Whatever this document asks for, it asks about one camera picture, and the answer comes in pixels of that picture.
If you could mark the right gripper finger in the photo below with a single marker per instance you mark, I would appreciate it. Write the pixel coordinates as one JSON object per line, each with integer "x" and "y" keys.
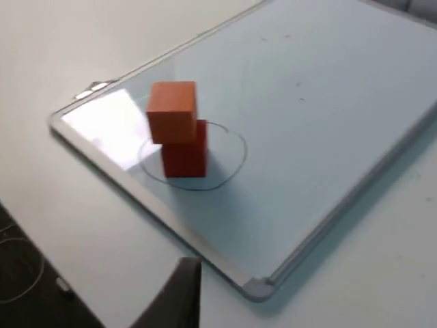
{"x": 177, "y": 300}

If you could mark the red cube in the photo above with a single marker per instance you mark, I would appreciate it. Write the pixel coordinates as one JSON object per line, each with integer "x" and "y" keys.
{"x": 186, "y": 159}

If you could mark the orange cube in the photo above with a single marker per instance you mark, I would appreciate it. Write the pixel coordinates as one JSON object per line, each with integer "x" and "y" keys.
{"x": 172, "y": 109}

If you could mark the grey-framed whiteboard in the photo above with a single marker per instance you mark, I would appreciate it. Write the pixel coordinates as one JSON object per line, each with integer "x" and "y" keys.
{"x": 290, "y": 136}

